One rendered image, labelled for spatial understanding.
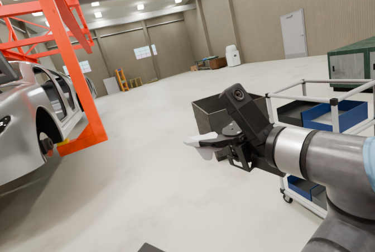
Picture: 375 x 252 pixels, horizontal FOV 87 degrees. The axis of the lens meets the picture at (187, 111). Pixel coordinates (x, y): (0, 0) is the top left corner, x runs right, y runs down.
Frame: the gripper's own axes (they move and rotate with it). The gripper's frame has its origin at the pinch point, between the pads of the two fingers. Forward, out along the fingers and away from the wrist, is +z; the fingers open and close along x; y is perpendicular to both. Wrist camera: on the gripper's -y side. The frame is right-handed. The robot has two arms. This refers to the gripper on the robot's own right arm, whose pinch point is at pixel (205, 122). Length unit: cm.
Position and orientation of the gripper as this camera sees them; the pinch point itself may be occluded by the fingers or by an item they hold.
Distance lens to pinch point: 49.1
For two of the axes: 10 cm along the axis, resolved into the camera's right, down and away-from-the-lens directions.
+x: 7.5, -4.7, 4.6
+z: -5.5, -0.7, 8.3
